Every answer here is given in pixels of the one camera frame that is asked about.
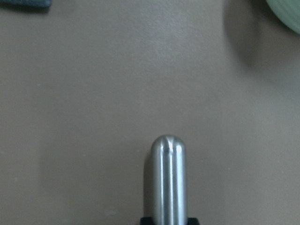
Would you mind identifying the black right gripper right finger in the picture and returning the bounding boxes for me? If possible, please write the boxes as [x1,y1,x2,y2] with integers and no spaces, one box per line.
[187,217,200,225]

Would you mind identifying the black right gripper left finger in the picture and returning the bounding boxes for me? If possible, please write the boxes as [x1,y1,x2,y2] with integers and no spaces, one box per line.
[140,217,153,225]

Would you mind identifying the steel muddler with black tip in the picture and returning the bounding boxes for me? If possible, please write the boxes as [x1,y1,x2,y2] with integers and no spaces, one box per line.
[151,135,188,225]

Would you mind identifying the mint green bowl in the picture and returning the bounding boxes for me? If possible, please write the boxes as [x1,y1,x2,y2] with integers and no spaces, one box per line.
[266,0,300,34]

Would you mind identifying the grey folded cloth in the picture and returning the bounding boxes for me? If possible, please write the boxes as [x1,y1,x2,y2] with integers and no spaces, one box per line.
[0,0,52,8]

